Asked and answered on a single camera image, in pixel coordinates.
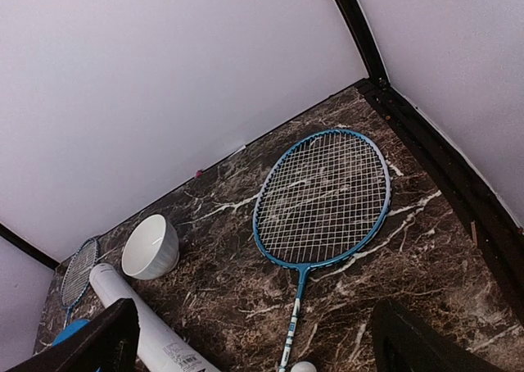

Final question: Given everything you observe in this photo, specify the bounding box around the white shuttlecock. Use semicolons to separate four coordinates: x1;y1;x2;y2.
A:
291;361;317;372

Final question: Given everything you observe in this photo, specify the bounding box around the black vertical frame post right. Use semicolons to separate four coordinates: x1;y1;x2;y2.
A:
334;0;390;88

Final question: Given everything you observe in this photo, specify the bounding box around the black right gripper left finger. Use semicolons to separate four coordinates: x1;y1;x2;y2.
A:
11;298;140;372

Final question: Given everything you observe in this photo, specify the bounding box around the blue badminton racket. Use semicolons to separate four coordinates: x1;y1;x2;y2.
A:
60;237;99;328
252;129;391;371

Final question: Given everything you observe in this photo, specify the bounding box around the black vertical frame post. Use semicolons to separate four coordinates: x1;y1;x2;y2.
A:
334;0;390;88
0;224;59;270

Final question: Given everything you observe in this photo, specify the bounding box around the white shuttlecock tube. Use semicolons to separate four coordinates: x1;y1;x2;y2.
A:
89;263;217;372

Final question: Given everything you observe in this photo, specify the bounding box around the white ceramic bowl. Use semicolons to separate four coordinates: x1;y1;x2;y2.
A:
121;214;180;280

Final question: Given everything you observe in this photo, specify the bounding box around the left blue badminton racket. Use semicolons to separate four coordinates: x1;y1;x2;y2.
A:
60;237;99;328

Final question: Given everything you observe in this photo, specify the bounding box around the blue racket bag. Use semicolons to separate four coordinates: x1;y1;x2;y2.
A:
52;319;90;347

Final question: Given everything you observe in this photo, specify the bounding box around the right blue badminton racket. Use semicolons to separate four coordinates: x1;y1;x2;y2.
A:
252;129;391;371

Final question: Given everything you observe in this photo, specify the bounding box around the black vertical frame post left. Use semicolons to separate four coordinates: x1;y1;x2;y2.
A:
0;224;59;270

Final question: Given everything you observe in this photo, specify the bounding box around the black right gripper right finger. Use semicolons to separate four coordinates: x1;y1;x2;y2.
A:
372;298;500;371

